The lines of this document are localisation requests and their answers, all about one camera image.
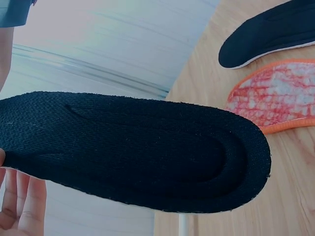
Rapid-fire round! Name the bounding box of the person's right forearm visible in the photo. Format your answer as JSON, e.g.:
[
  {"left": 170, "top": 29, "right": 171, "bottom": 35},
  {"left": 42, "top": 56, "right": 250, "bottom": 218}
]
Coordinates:
[{"left": 0, "top": 0, "right": 37, "bottom": 93}]

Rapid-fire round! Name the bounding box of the person's left hand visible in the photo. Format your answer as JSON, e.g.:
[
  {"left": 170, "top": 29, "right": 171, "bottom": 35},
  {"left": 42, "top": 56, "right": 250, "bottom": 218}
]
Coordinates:
[{"left": 0, "top": 148, "right": 48, "bottom": 236}]

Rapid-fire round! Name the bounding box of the orange patterned insole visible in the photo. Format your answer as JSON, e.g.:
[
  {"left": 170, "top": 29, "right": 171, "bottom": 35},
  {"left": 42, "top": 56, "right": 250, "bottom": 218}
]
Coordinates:
[{"left": 225, "top": 59, "right": 315, "bottom": 135}]

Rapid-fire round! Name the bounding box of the black fabric insole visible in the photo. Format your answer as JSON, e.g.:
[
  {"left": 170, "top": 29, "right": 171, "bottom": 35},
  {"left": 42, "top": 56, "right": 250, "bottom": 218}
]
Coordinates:
[
  {"left": 218, "top": 0, "right": 315, "bottom": 70},
  {"left": 0, "top": 91, "right": 272, "bottom": 213}
]

